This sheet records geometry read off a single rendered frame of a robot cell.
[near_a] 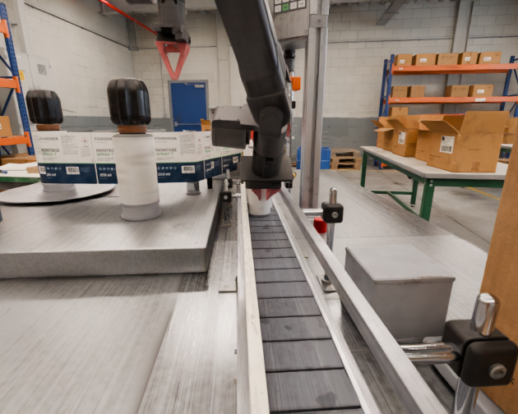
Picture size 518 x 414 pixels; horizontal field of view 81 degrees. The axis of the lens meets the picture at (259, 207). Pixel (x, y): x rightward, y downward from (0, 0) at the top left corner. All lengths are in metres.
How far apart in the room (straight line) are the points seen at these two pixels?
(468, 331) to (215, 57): 8.69
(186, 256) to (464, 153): 2.00
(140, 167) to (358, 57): 8.08
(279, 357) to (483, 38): 9.31
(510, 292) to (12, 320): 0.57
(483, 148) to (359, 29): 6.68
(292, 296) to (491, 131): 2.09
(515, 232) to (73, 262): 0.60
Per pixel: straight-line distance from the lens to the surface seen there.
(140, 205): 0.71
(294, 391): 0.29
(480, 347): 0.23
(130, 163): 0.70
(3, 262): 0.68
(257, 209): 0.69
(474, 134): 2.32
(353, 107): 8.46
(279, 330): 0.34
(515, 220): 0.32
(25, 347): 0.49
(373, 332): 0.22
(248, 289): 0.34
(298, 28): 0.85
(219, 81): 8.64
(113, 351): 0.43
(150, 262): 0.57
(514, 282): 0.33
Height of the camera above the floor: 1.09
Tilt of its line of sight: 16 degrees down
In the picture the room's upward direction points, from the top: straight up
